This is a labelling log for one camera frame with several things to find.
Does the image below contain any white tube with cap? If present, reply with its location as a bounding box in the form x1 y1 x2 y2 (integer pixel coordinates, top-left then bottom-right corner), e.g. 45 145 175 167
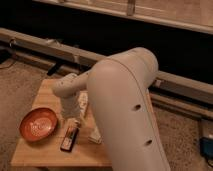
78 91 88 117

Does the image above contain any white rectangular soap block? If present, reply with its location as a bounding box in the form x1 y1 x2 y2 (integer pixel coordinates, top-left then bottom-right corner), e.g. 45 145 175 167
89 127 102 144

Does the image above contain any dark red eraser block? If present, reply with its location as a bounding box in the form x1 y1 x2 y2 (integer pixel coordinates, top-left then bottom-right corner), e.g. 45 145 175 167
60 123 79 152

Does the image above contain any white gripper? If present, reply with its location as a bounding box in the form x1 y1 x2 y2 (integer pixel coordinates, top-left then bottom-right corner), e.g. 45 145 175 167
60 97 81 119

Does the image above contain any small wooden table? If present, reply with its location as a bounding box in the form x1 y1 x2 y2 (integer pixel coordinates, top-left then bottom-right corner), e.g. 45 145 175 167
11 79 111 169

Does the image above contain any grey metal floor rail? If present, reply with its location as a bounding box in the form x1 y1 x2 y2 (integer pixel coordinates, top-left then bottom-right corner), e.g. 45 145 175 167
0 27 213 119

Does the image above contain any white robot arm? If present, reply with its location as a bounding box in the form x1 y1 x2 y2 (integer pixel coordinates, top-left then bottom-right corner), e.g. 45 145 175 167
53 47 171 171

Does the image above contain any blue object at right edge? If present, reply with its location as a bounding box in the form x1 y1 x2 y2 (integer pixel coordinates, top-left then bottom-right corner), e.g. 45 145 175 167
200 136 213 159

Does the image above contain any red ceramic bowl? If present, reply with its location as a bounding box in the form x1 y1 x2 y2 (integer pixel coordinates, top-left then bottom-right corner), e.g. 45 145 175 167
19 107 58 142

